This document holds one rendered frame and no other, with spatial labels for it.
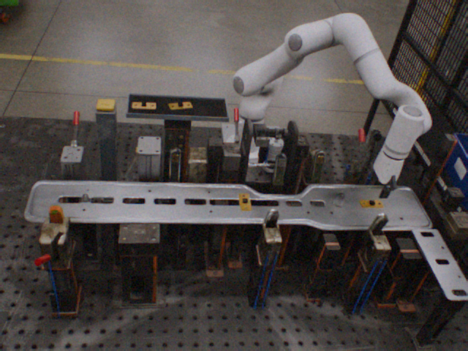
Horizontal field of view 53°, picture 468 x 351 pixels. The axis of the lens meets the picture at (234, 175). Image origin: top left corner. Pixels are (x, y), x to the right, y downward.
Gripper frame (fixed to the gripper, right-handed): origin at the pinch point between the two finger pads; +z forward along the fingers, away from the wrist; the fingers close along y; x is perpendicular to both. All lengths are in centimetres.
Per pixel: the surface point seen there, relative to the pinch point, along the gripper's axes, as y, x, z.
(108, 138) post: -30, -95, 6
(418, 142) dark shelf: -35.0, 32.5, 5.9
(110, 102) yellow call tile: -34, -94, -7
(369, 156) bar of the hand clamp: -14.6, 0.7, -2.1
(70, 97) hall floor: -221, -145, 111
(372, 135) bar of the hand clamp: -15.8, -0.6, -10.6
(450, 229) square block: 14.4, 23.4, 6.2
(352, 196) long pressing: -4.0, -6.2, 8.5
